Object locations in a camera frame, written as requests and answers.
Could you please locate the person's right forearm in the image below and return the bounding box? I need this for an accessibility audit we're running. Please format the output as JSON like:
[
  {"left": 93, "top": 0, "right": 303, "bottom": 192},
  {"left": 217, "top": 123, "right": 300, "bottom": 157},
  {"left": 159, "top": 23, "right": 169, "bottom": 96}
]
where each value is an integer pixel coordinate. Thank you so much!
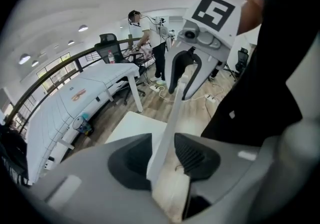
[{"left": 236, "top": 0, "right": 266, "bottom": 35}]

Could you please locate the large glass window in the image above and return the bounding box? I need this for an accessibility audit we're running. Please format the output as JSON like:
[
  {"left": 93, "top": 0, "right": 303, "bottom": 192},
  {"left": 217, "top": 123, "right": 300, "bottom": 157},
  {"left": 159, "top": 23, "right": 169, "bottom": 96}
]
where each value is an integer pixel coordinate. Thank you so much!
[{"left": 4, "top": 52, "right": 81, "bottom": 129}]

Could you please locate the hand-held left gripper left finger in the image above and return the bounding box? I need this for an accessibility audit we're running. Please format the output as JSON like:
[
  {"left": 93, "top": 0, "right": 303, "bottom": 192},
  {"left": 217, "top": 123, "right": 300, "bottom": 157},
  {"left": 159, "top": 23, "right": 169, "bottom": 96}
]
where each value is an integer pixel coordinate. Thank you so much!
[{"left": 32, "top": 133, "right": 166, "bottom": 223}]

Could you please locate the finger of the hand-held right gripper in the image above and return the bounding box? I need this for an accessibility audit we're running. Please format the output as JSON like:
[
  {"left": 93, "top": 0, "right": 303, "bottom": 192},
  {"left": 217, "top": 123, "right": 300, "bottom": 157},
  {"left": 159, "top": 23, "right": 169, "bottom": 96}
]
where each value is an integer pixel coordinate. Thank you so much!
[
  {"left": 164, "top": 40, "right": 195, "bottom": 94},
  {"left": 181, "top": 47, "right": 228, "bottom": 101}
]

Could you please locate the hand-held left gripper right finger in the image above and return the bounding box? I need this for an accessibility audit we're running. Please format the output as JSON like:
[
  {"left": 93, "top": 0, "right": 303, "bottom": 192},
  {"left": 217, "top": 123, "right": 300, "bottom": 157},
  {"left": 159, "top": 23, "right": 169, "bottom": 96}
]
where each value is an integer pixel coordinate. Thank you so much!
[{"left": 174, "top": 132, "right": 263, "bottom": 206}]

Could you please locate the long white table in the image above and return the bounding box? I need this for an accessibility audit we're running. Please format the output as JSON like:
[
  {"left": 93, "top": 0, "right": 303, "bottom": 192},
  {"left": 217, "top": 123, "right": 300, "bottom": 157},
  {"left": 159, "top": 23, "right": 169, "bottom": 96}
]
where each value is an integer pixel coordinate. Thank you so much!
[{"left": 24, "top": 62, "right": 144, "bottom": 186}]

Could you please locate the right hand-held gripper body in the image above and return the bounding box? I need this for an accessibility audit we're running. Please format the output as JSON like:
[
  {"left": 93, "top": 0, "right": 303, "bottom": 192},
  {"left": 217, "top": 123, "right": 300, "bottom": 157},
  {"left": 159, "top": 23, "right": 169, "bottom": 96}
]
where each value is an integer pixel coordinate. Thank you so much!
[{"left": 177, "top": 0, "right": 245, "bottom": 69}]

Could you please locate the person's black shirt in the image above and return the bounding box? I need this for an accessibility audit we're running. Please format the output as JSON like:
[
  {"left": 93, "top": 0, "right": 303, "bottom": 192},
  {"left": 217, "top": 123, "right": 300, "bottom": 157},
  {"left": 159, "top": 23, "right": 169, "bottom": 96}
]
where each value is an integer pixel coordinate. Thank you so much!
[{"left": 201, "top": 0, "right": 320, "bottom": 148}]

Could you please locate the black metal railing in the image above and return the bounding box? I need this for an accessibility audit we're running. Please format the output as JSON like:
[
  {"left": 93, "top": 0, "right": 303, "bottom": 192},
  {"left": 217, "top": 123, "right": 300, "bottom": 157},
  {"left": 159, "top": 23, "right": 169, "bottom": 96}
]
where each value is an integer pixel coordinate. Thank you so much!
[{"left": 4, "top": 37, "right": 141, "bottom": 129}]

